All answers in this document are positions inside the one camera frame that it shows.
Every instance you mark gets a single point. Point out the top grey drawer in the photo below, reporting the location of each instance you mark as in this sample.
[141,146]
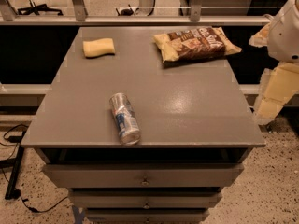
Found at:
[143,175]

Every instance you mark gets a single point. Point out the yellow sponge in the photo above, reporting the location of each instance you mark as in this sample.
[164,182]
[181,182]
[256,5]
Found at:
[99,47]

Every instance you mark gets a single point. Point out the middle grey drawer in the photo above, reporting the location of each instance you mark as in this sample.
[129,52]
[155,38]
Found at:
[147,198]

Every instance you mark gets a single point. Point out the grey drawer cabinet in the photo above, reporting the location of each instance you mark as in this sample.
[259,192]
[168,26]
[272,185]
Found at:
[189,114]

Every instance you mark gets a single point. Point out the metal railing frame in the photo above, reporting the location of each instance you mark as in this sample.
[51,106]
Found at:
[257,12]

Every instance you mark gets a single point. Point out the bottom grey drawer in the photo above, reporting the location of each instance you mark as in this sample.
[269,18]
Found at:
[147,216]

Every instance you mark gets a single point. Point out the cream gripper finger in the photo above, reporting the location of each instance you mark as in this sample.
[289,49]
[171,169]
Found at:
[260,38]
[276,89]

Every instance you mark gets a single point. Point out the black metal stand leg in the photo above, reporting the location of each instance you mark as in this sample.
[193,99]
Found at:
[15,164]

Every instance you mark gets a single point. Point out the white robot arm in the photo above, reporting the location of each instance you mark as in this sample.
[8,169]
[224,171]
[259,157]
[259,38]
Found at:
[283,36]

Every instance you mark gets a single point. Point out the black office chair base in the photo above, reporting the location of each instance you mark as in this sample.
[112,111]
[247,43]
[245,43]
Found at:
[34,8]

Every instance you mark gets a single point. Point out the grey drawer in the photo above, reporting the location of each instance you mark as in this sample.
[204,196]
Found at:
[147,198]
[143,175]
[147,216]

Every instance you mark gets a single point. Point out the silver blue redbull can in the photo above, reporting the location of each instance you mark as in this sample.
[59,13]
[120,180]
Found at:
[124,116]

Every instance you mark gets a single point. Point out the brown yellow snack bag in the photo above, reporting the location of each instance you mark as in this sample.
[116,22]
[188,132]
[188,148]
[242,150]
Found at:
[200,43]

